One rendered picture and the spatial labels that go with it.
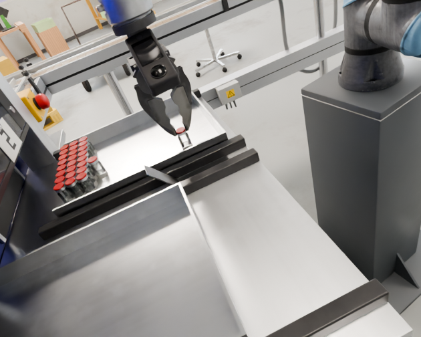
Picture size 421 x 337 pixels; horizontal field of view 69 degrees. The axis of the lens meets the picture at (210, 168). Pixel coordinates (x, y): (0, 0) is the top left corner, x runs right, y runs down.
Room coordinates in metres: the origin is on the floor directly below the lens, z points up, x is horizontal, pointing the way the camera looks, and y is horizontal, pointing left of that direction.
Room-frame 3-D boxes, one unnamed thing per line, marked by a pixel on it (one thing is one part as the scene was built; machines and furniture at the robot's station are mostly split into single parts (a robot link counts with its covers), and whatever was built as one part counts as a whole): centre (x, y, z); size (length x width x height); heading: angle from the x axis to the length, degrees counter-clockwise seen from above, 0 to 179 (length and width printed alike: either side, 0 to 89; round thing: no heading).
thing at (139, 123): (0.60, 0.13, 0.90); 0.34 x 0.26 x 0.04; 96
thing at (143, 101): (0.53, 0.05, 1.02); 0.05 x 0.02 x 0.09; 96
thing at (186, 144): (0.53, 0.03, 0.91); 0.02 x 0.02 x 0.04
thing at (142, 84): (0.55, 0.03, 1.08); 0.09 x 0.08 x 0.12; 6
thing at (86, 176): (0.59, 0.24, 0.91); 0.18 x 0.02 x 0.05; 6
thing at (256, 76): (1.60, -0.26, 0.49); 1.60 x 0.08 x 0.12; 96
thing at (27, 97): (0.82, 0.39, 1.00); 0.08 x 0.07 x 0.07; 96
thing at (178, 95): (0.55, 0.01, 0.97); 0.06 x 0.03 x 0.09; 6
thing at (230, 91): (1.54, -0.24, 0.50); 0.12 x 0.05 x 0.09; 96
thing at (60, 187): (0.58, 0.29, 0.91); 0.18 x 0.02 x 0.05; 6
